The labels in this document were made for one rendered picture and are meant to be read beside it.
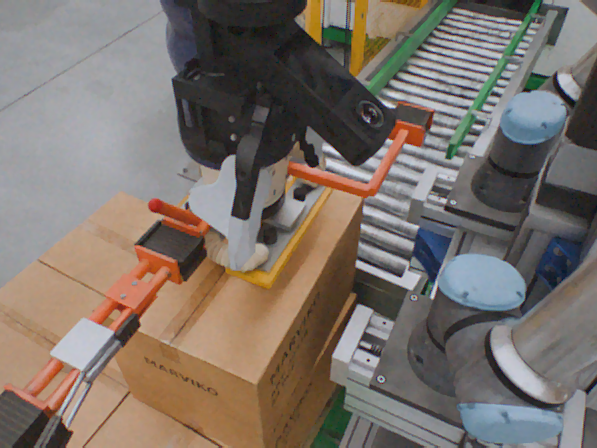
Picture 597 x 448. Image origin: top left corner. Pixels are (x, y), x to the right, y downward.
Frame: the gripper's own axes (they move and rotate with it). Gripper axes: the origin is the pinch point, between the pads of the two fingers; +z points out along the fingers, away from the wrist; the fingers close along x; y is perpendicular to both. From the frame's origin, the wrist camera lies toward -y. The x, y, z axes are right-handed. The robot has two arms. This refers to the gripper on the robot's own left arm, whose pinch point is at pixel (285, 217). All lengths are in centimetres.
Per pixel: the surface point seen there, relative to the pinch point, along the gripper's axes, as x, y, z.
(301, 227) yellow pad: -40, 17, 45
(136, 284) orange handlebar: -5.2, 29.7, 32.4
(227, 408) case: -9, 20, 75
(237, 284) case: -29, 27, 58
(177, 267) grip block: -11.1, 26.0, 32.6
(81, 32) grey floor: -255, 314, 152
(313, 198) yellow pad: -48, 18, 44
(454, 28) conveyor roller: -268, 29, 97
